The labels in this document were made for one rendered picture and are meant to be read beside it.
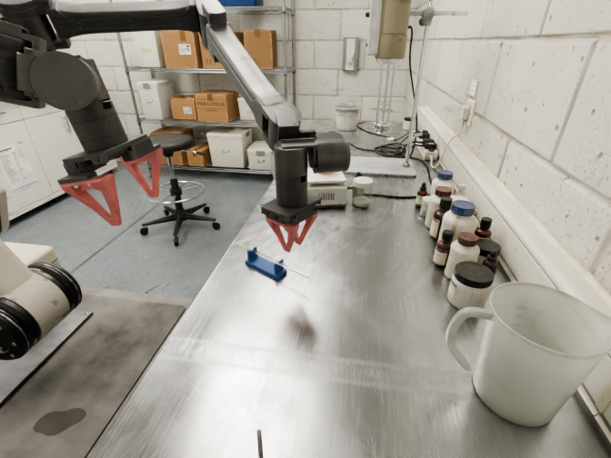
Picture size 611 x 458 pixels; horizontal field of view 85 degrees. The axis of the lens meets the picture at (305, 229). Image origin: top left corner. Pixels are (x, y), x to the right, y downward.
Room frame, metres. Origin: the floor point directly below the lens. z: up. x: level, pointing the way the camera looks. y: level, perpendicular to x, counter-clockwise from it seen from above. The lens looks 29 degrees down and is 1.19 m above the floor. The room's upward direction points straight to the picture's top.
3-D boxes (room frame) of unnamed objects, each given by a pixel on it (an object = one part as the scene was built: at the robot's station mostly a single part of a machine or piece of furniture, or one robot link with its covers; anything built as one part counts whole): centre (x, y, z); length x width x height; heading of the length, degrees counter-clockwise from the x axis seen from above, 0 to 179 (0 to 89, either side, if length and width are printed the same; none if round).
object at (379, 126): (1.30, -0.29, 1.02); 0.07 x 0.07 x 0.25
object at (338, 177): (0.98, -0.06, 0.83); 0.12 x 0.12 x 0.01; 4
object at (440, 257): (0.63, -0.31, 0.79); 0.03 x 0.03 x 0.08
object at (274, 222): (0.56, 0.03, 0.88); 0.07 x 0.07 x 0.09; 52
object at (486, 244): (0.62, -0.39, 0.78); 0.05 x 0.05 x 0.06
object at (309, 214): (0.57, 0.02, 0.88); 0.07 x 0.07 x 0.09; 52
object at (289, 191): (0.56, 0.02, 0.95); 0.10 x 0.07 x 0.07; 142
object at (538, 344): (0.31, -0.28, 0.82); 0.18 x 0.13 x 0.15; 80
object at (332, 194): (0.98, -0.03, 0.79); 0.22 x 0.13 x 0.08; 94
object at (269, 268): (0.61, 0.09, 0.77); 0.10 x 0.03 x 0.04; 52
